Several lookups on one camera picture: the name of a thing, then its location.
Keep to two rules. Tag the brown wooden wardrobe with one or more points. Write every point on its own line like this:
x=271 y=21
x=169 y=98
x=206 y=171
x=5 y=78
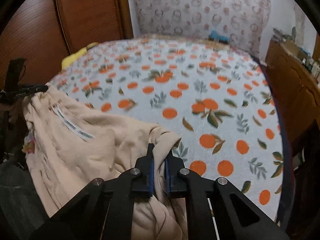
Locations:
x=43 y=32

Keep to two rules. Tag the orange-print white bed sheet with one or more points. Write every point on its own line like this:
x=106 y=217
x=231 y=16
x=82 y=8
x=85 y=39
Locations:
x=216 y=100

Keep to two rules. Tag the yellow garment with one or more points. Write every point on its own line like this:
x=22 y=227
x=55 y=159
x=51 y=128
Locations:
x=75 y=56

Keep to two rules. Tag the cardboard box on dresser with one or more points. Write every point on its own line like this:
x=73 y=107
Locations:
x=294 y=50

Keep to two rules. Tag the brown wooden dresser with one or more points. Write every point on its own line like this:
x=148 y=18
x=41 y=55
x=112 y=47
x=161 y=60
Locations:
x=293 y=89

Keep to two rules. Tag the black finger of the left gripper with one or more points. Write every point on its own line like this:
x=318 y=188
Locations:
x=23 y=91

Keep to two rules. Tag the blue box on bed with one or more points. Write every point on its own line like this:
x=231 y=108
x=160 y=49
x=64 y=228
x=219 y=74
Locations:
x=215 y=36

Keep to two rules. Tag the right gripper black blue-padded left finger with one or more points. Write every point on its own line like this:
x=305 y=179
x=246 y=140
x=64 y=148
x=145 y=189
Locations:
x=103 y=209

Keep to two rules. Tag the patterned lace curtain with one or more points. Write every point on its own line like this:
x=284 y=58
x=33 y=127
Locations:
x=240 y=21

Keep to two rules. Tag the beige printed t-shirt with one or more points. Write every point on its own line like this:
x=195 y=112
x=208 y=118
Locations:
x=75 y=144

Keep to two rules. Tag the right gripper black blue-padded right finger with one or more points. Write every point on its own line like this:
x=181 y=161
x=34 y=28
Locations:
x=216 y=209

